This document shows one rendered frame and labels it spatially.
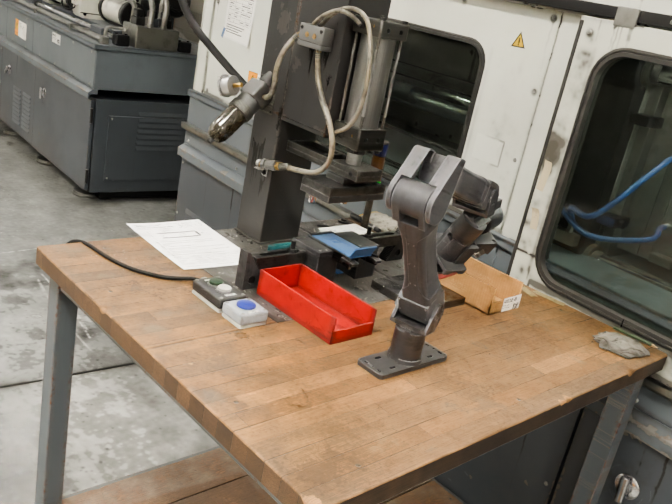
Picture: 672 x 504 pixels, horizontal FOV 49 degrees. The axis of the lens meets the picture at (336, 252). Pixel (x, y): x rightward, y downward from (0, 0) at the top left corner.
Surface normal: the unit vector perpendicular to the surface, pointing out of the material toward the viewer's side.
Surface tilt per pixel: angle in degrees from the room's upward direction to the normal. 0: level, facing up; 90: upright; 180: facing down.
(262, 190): 90
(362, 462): 0
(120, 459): 0
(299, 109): 90
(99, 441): 0
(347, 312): 90
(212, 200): 90
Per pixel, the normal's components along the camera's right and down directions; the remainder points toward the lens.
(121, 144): 0.61, 0.38
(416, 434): 0.19, -0.92
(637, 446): -0.77, 0.07
